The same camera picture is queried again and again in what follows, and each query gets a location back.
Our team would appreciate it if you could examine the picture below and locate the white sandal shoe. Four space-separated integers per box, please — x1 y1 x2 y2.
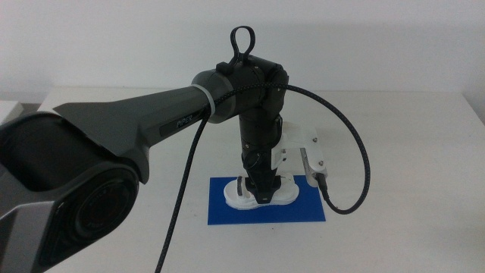
223 172 300 211

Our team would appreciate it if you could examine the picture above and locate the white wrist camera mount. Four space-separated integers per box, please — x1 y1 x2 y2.
271 120 325 171

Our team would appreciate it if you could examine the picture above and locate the black cable loop holder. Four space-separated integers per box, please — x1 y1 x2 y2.
216 25 257 75

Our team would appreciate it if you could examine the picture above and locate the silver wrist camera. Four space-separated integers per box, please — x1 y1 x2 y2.
300 146 329 189

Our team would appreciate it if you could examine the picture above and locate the black braided cable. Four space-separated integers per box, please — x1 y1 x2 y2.
154 82 372 273

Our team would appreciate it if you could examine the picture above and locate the white zip tie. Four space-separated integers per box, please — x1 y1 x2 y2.
191 83 217 123

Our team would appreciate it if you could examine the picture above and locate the blue rectangular mat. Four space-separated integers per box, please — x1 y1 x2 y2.
207 174 327 226

